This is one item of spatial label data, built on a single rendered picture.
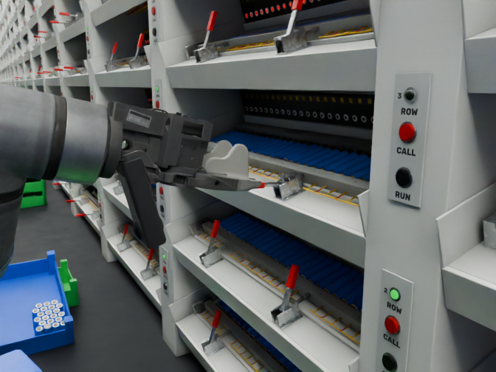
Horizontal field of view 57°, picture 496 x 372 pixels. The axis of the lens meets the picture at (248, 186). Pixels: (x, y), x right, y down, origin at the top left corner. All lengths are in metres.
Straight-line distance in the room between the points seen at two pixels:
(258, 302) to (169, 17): 0.60
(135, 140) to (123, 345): 0.81
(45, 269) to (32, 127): 1.06
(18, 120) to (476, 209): 0.43
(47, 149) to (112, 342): 0.87
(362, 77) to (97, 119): 0.28
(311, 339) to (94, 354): 0.70
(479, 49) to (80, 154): 0.37
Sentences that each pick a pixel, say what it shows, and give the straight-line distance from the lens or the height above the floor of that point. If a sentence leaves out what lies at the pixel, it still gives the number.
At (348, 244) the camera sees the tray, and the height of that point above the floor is 0.47.
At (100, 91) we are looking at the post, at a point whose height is 0.62.
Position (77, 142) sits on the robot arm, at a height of 0.59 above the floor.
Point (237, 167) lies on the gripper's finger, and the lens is 0.57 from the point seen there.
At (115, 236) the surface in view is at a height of 0.10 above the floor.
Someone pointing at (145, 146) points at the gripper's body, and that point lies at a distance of 0.53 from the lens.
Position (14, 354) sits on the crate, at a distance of 0.18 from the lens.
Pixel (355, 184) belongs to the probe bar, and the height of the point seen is 0.53.
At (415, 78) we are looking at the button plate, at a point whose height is 0.65.
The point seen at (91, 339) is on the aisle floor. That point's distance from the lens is 1.32.
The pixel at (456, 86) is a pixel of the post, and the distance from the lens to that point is 0.42.
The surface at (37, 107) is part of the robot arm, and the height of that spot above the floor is 0.63.
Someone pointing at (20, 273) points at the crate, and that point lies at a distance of 1.51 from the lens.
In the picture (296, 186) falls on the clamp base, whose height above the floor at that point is 0.51.
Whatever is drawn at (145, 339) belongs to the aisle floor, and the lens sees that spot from 1.28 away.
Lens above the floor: 0.65
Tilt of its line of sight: 13 degrees down
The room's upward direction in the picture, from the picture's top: straight up
